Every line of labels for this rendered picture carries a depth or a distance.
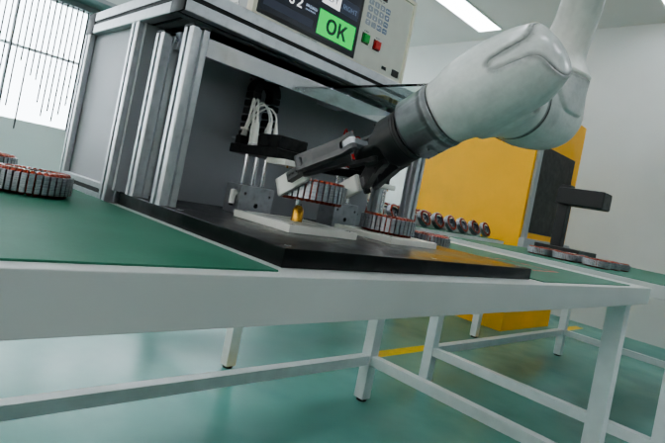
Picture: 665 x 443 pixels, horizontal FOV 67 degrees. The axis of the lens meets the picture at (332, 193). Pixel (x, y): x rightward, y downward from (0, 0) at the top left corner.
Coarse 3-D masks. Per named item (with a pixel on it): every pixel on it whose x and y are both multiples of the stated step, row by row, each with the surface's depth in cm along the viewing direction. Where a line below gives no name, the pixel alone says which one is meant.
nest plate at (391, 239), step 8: (336, 224) 100; (344, 224) 102; (360, 232) 96; (368, 232) 94; (376, 232) 96; (384, 240) 91; (392, 240) 91; (400, 240) 92; (408, 240) 94; (416, 240) 96; (424, 240) 101; (432, 248) 100
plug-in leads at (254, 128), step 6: (252, 102) 94; (258, 102) 92; (252, 108) 94; (258, 108) 91; (264, 108) 95; (270, 108) 95; (252, 114) 95; (258, 114) 91; (270, 114) 93; (246, 120) 95; (252, 120) 93; (258, 120) 91; (276, 120) 94; (246, 126) 95; (252, 126) 93; (258, 126) 91; (270, 126) 92; (276, 126) 94; (246, 132) 96; (252, 132) 93; (264, 132) 95; (270, 132) 92; (276, 132) 94; (240, 138) 94; (246, 138) 95; (252, 138) 91; (252, 144) 91
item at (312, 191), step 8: (304, 184) 76; (312, 184) 77; (320, 184) 76; (328, 184) 77; (336, 184) 79; (296, 192) 77; (304, 192) 77; (312, 192) 76; (320, 192) 76; (328, 192) 77; (336, 192) 78; (344, 192) 80; (304, 200) 78; (312, 200) 77; (320, 200) 77; (328, 200) 77; (336, 200) 78; (344, 200) 81
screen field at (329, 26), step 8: (320, 16) 98; (328, 16) 99; (320, 24) 98; (328, 24) 100; (336, 24) 101; (344, 24) 103; (320, 32) 99; (328, 32) 100; (336, 32) 102; (344, 32) 103; (352, 32) 105; (336, 40) 102; (344, 40) 103; (352, 40) 105
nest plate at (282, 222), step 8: (240, 216) 82; (248, 216) 81; (256, 216) 79; (264, 216) 81; (272, 216) 85; (280, 216) 89; (264, 224) 78; (272, 224) 76; (280, 224) 75; (288, 224) 74; (296, 224) 75; (304, 224) 78; (312, 224) 82; (320, 224) 86; (296, 232) 74; (304, 232) 75; (312, 232) 77; (320, 232) 78; (328, 232) 79; (336, 232) 80; (344, 232) 82; (352, 232) 83
